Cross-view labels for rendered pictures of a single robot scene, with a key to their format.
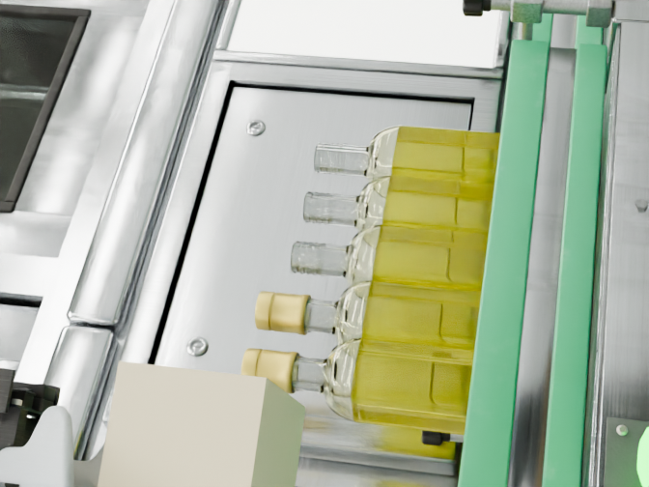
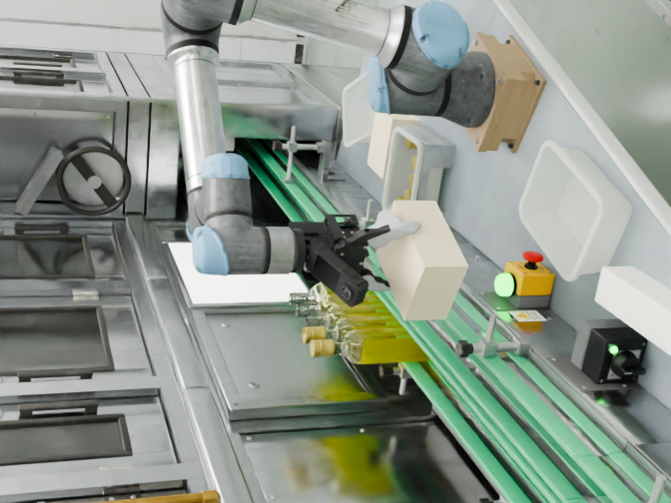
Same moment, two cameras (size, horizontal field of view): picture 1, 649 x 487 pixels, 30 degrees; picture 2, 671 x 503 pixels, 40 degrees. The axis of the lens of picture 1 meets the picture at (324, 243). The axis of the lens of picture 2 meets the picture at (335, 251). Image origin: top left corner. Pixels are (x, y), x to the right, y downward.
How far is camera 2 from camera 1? 1.34 m
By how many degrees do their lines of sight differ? 44
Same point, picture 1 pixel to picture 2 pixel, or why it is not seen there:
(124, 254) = (196, 365)
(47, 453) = (387, 219)
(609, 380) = (469, 286)
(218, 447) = (432, 215)
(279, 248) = (267, 355)
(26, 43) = (74, 318)
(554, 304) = not seen: hidden behind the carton
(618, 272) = not seen: hidden behind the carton
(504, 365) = not seen: hidden behind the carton
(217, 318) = (256, 376)
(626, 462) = (489, 298)
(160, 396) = (410, 206)
